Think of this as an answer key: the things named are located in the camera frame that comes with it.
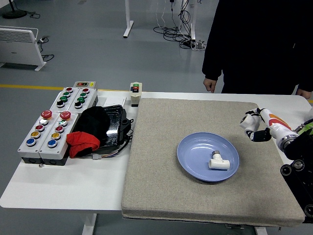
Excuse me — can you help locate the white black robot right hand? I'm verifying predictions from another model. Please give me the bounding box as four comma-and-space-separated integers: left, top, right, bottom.
245, 107, 296, 143

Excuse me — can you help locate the tee pipe fitting metal thread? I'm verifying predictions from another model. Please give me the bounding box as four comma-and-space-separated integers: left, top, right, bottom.
208, 150, 231, 171

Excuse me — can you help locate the blue round plate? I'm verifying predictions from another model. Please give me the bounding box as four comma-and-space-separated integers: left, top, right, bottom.
177, 132, 240, 183

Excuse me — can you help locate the green tape roll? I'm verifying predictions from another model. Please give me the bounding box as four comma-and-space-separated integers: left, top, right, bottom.
296, 123, 313, 136

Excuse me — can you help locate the person's left hand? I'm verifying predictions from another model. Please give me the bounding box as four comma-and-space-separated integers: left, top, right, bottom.
295, 87, 313, 100

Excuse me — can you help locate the person's hand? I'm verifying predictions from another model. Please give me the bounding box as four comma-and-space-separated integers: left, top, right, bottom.
295, 87, 313, 100
203, 78, 219, 94

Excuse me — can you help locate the person's right hand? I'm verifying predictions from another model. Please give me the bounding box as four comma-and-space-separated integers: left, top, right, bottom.
203, 78, 219, 94

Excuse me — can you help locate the person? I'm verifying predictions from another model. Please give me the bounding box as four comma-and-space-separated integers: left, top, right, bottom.
201, 0, 313, 94

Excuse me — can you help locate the white floor power strip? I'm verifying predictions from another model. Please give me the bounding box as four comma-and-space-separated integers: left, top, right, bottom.
191, 39, 207, 51

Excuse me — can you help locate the white table leg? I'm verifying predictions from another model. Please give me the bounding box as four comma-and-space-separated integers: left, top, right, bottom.
253, 225, 269, 235
81, 212, 98, 235

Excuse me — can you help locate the grey-brown mat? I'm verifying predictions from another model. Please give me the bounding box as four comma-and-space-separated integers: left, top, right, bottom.
121, 97, 306, 227

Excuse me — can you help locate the white slim desk leg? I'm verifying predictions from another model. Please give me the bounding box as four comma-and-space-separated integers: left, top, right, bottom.
180, 0, 197, 41

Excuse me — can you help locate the white flat card box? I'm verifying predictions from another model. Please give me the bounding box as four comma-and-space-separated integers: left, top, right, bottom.
101, 95, 128, 108

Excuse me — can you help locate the white background desk leg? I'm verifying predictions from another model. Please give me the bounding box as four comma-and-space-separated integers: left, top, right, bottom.
123, 0, 135, 39

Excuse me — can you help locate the black cloth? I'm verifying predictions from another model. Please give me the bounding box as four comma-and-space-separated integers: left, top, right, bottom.
72, 106, 111, 145

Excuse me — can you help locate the small grey box yellow label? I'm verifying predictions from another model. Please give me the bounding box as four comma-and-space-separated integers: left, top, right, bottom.
73, 81, 97, 89

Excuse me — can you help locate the grey four-button control box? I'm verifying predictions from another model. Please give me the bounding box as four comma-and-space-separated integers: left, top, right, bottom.
49, 86, 81, 114
67, 87, 99, 115

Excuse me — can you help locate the red cloth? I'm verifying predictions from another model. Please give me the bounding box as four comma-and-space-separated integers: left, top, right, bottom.
66, 131, 102, 159

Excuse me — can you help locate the grey five-button emergency-stop box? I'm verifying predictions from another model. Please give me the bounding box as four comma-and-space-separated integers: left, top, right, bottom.
39, 111, 80, 166
17, 110, 61, 164

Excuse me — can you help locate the white panel heater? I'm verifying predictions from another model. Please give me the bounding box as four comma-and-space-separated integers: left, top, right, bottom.
0, 25, 47, 72

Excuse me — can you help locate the black round stand base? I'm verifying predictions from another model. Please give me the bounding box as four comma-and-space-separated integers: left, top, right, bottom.
2, 0, 28, 19

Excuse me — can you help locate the black floor cable tangle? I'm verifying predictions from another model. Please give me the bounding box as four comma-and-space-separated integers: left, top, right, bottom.
153, 0, 208, 49

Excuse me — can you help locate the beige green-red switch box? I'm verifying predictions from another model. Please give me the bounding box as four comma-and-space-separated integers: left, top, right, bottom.
129, 81, 143, 108

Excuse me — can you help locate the pedal cable bundle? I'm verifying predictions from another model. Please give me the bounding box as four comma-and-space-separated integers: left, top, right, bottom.
92, 136, 134, 160

